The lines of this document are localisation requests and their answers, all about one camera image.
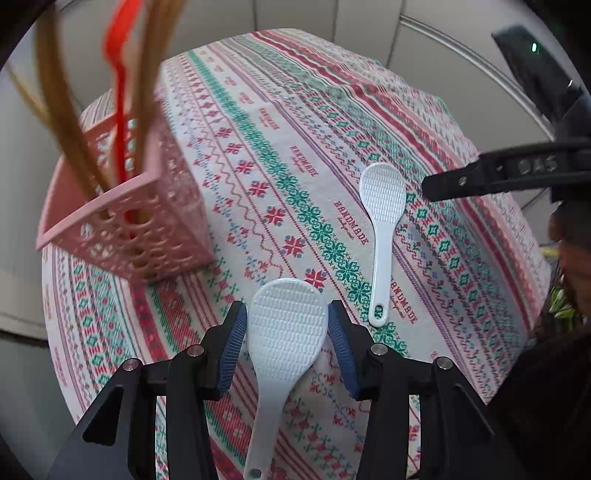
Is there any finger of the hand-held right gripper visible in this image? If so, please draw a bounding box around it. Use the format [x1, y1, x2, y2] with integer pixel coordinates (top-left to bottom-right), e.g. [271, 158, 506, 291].
[420, 140, 591, 204]

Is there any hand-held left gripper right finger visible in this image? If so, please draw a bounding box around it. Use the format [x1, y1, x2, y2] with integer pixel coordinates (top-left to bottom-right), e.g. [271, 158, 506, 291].
[326, 299, 532, 480]

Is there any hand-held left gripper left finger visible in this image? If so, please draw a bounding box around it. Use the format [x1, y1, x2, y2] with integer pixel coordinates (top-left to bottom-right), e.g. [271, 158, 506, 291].
[46, 300, 249, 480]

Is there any white plastic rice paddle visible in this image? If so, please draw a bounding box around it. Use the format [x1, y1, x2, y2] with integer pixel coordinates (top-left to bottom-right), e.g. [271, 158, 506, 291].
[242, 277, 330, 480]
[359, 162, 408, 328]

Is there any pink perforated plastic basket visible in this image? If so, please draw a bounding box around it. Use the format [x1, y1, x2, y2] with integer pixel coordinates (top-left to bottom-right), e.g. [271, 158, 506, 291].
[35, 98, 216, 285]

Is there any wooden chopstick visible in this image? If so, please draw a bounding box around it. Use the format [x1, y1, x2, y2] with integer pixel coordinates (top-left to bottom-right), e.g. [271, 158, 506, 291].
[4, 64, 52, 126]
[35, 13, 110, 197]
[131, 0, 162, 174]

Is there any red plastic spoon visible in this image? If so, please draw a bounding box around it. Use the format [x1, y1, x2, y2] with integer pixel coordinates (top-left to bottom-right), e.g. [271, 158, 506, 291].
[103, 0, 145, 188]

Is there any person's right hand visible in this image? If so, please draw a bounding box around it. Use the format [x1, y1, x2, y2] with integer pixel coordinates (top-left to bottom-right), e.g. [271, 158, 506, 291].
[548, 203, 591, 280]

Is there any green yellow object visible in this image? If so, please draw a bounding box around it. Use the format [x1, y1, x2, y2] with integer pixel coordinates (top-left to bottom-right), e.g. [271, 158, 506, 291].
[539, 247, 579, 325]

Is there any red green patterned tablecloth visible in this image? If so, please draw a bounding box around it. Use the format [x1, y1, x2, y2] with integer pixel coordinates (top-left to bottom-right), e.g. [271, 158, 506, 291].
[41, 30, 553, 480]

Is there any person's dark clothing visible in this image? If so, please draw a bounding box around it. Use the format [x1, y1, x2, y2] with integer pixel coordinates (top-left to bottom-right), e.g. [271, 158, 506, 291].
[487, 318, 591, 480]

